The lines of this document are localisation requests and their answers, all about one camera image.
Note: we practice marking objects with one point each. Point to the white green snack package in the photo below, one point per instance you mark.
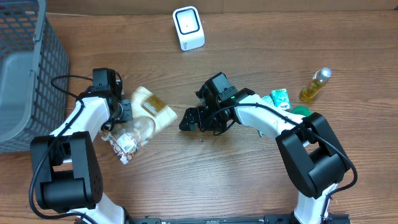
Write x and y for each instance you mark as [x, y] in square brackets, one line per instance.
[268, 100]

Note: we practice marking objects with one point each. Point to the grey plastic mesh basket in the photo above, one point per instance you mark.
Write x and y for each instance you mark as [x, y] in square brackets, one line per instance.
[31, 55]

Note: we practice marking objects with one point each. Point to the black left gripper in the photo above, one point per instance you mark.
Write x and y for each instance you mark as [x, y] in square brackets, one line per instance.
[125, 109]

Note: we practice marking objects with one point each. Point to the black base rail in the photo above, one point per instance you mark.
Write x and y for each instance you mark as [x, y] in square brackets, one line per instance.
[217, 220]

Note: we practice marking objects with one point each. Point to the teal tissue pack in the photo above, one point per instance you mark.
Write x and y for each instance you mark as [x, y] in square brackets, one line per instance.
[281, 99]

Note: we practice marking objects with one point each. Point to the white barcode scanner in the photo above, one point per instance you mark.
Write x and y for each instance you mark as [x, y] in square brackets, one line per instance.
[189, 28]

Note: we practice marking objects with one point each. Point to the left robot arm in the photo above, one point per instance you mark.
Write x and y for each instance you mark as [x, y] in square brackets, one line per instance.
[67, 180]

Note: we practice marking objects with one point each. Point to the green lid white jar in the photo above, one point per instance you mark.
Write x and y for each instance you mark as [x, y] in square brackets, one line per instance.
[301, 110]

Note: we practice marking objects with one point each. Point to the yellow oil bottle silver cap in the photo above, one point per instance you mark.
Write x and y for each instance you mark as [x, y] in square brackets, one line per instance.
[318, 81]

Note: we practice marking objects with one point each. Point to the brown labelled food package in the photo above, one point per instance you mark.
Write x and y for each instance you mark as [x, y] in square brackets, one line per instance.
[150, 115]

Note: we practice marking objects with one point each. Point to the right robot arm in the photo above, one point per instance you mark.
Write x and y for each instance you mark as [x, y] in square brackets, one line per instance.
[313, 157]

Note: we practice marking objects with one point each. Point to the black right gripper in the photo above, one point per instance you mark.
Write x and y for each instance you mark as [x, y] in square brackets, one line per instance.
[203, 112]

